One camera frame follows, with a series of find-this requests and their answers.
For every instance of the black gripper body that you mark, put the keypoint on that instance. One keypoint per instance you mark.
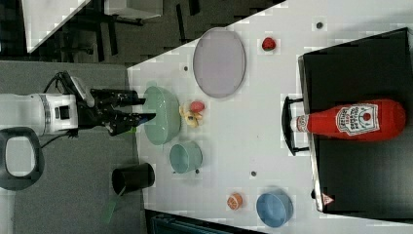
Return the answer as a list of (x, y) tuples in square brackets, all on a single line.
[(103, 113)]

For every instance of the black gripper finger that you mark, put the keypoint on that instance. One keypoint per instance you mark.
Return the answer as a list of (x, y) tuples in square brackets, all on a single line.
[(133, 119), (124, 101)]

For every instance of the red plush ketchup bottle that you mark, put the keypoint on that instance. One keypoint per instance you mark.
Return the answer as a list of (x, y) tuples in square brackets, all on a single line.
[(372, 120)]

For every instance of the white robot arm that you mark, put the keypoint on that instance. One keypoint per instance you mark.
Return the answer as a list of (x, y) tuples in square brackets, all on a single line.
[(68, 114)]

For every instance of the green perforated colander basket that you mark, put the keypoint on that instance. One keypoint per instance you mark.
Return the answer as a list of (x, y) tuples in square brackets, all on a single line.
[(166, 124)]

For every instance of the black cylinder cup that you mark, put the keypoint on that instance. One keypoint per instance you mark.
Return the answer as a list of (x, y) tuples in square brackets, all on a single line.
[(132, 178)]

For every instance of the peeled banana toy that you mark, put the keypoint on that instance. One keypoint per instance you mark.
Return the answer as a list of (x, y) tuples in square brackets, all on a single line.
[(192, 119)]

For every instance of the small green cup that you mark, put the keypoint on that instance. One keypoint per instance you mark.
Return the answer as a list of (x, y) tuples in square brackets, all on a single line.
[(185, 157)]

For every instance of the pink red fruit toy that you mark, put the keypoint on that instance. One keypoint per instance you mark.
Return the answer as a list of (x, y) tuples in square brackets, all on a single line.
[(197, 106)]

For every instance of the grey round plate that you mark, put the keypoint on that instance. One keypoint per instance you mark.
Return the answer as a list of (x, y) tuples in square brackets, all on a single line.
[(219, 62)]

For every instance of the orange slice toy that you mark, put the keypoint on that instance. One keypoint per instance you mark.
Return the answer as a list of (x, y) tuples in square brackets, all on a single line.
[(235, 201)]

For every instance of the red strawberry toy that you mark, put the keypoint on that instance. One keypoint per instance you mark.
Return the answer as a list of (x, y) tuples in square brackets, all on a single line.
[(268, 44)]

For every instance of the blue bowl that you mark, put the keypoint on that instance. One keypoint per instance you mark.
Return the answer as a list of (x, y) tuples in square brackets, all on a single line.
[(274, 208)]

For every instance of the black oven door handle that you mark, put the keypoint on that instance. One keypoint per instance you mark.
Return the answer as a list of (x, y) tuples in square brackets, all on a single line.
[(288, 134)]

